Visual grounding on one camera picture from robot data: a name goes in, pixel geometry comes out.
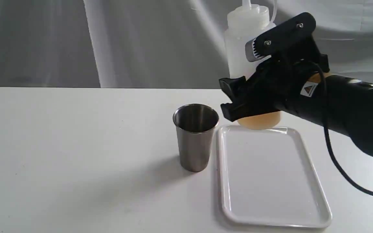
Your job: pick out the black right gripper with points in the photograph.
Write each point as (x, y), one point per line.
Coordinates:
(276, 86)

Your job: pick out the clear plastic squeeze bottle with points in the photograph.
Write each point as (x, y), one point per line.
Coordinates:
(245, 23)

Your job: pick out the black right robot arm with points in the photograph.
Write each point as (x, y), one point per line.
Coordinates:
(351, 109)

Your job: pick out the stainless steel cup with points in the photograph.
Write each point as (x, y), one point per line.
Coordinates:
(195, 126)

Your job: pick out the white plastic tray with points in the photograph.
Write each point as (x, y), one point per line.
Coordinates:
(267, 178)

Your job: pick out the grey backdrop cloth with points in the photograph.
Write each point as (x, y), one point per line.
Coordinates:
(156, 43)

